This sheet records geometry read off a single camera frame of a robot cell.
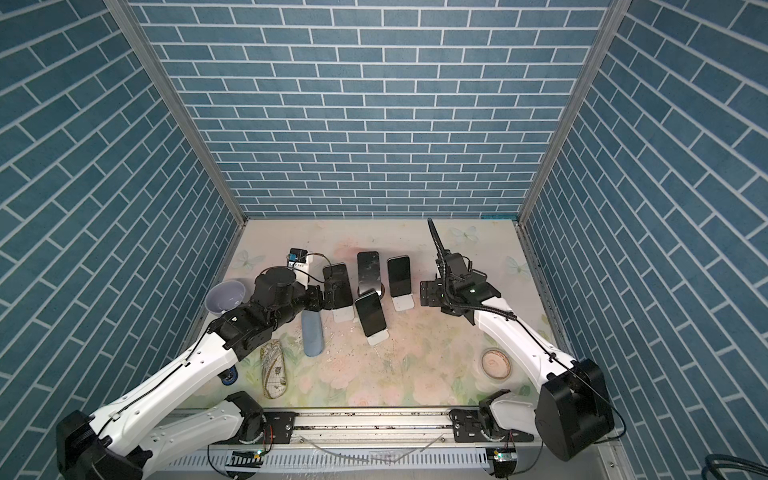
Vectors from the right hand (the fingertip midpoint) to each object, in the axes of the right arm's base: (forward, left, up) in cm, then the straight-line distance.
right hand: (430, 286), depth 85 cm
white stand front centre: (-11, +14, -12) cm, 22 cm away
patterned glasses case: (-24, +41, -10) cm, 49 cm away
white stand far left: (-4, +26, -13) cm, 29 cm away
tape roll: (-16, -20, -15) cm, 29 cm away
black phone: (+7, +19, -4) cm, 21 cm away
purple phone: (+1, +29, -5) cm, 29 cm away
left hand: (-6, +27, +9) cm, 29 cm away
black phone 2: (+8, +10, -7) cm, 14 cm away
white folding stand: (+2, +8, -13) cm, 15 cm away
